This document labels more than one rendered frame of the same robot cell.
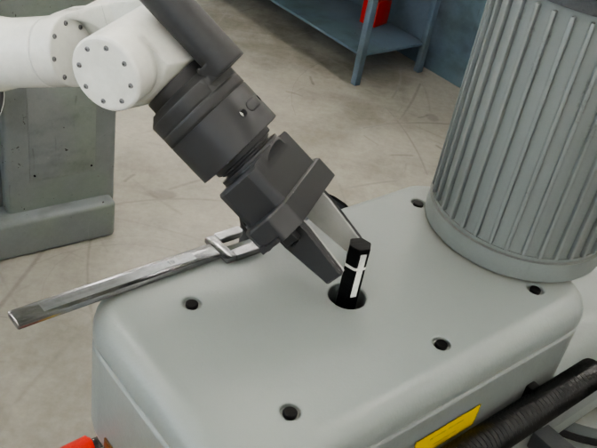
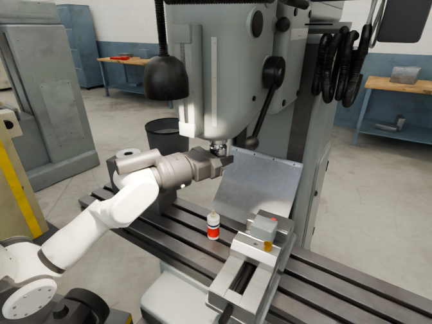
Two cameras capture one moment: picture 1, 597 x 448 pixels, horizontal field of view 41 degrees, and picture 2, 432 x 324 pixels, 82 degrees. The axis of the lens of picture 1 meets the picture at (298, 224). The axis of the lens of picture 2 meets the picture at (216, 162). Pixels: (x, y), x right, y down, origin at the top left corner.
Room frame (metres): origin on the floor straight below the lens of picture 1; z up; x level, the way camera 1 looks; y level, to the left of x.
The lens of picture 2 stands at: (0.00, 0.09, 1.55)
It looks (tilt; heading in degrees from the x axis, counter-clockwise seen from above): 28 degrees down; 346
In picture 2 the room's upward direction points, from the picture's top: straight up
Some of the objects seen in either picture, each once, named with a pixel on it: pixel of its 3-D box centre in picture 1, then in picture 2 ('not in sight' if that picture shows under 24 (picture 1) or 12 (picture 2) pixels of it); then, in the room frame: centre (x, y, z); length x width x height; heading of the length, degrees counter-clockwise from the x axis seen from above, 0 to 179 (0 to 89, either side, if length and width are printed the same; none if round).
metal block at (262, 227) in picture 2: not in sight; (263, 231); (0.48, -0.16, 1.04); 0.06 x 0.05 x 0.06; 47
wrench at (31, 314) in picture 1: (142, 275); not in sight; (0.56, 0.13, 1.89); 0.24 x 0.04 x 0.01; 136
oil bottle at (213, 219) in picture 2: not in sight; (213, 223); (0.61, -0.05, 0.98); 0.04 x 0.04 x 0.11
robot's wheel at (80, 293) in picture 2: not in sight; (85, 308); (0.75, 0.48, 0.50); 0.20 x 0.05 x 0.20; 63
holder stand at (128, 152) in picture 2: not in sight; (143, 179); (0.87, 0.17, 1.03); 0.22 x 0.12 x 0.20; 52
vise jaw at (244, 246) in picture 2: not in sight; (255, 250); (0.44, -0.13, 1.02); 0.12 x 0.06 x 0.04; 47
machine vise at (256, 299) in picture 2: not in sight; (258, 252); (0.46, -0.14, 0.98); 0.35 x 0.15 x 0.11; 137
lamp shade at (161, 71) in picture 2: not in sight; (165, 75); (0.43, 0.07, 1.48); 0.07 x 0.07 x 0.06
